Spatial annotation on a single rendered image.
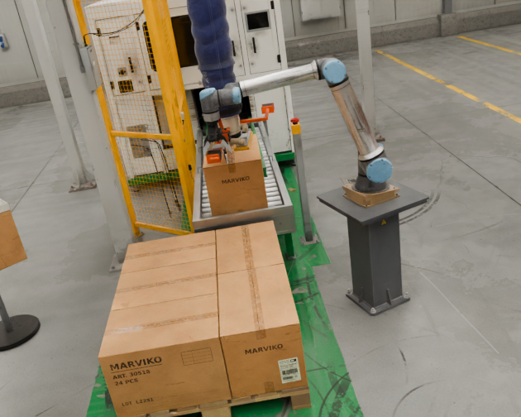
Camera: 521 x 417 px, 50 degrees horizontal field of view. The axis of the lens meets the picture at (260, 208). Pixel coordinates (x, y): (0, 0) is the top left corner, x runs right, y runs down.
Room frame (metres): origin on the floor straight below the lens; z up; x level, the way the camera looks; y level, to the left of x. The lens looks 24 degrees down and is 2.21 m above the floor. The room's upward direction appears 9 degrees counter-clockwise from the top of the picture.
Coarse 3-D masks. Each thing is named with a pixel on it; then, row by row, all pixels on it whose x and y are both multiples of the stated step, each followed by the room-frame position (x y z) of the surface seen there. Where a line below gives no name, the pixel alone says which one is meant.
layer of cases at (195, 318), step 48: (192, 240) 3.35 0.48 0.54; (240, 240) 3.24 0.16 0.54; (144, 288) 2.82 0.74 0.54; (192, 288) 2.74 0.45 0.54; (240, 288) 2.66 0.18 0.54; (288, 288) 2.59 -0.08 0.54; (144, 336) 2.36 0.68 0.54; (192, 336) 2.29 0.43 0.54; (240, 336) 2.26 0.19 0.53; (288, 336) 2.27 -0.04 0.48; (144, 384) 2.25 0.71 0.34; (192, 384) 2.25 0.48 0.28; (240, 384) 2.26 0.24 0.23; (288, 384) 2.26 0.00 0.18
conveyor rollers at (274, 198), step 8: (256, 128) 5.71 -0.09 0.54; (264, 152) 4.90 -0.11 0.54; (272, 176) 4.27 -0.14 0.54; (272, 184) 4.10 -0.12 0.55; (272, 192) 3.93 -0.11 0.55; (208, 200) 3.99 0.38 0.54; (272, 200) 3.82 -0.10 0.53; (280, 200) 3.75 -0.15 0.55; (208, 208) 3.81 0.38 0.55; (208, 216) 3.71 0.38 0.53
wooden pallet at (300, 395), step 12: (252, 396) 2.28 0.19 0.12; (264, 396) 2.26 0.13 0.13; (276, 396) 2.26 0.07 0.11; (300, 396) 2.26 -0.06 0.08; (180, 408) 2.25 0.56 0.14; (192, 408) 2.25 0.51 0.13; (204, 408) 2.25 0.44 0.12; (216, 408) 2.25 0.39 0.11; (228, 408) 2.25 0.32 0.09; (300, 408) 2.26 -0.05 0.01
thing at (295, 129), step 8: (296, 128) 4.07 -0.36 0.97; (296, 136) 4.08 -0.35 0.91; (296, 144) 4.08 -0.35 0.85; (296, 152) 4.08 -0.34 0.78; (296, 160) 4.08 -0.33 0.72; (296, 168) 4.13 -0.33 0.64; (304, 168) 4.08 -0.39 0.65; (304, 176) 4.08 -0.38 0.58; (304, 184) 4.08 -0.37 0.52; (304, 192) 4.08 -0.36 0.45; (304, 200) 4.08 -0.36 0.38; (304, 208) 4.08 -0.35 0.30; (304, 216) 4.08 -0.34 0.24; (304, 224) 4.08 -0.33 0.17; (304, 232) 4.10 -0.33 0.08; (312, 232) 4.08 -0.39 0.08; (312, 240) 4.08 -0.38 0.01
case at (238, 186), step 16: (256, 144) 3.92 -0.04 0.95; (224, 160) 3.68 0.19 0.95; (240, 160) 3.63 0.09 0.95; (256, 160) 3.59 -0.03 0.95; (208, 176) 3.59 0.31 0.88; (224, 176) 3.59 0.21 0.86; (240, 176) 3.59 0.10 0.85; (256, 176) 3.59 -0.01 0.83; (208, 192) 3.59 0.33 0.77; (224, 192) 3.59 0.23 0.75; (240, 192) 3.59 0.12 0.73; (256, 192) 3.59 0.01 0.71; (224, 208) 3.59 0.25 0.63; (240, 208) 3.59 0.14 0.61; (256, 208) 3.59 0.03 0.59
